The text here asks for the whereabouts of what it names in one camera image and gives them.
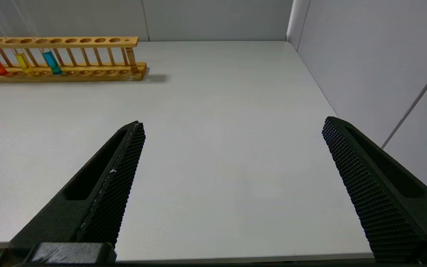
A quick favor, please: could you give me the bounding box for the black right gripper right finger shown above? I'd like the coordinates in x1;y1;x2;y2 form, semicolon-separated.
322;116;427;267

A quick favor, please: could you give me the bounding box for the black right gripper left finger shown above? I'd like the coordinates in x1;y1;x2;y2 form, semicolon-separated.
9;121;146;253

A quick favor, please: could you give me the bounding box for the wooden test tube rack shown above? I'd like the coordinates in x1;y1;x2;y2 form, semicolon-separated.
0;36;148;83

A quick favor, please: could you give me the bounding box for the test tube with blue pigment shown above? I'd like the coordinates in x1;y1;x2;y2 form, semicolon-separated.
17;0;63;75

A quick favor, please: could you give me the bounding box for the test tube with yellow pigment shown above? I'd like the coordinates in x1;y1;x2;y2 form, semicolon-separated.
0;0;35;75

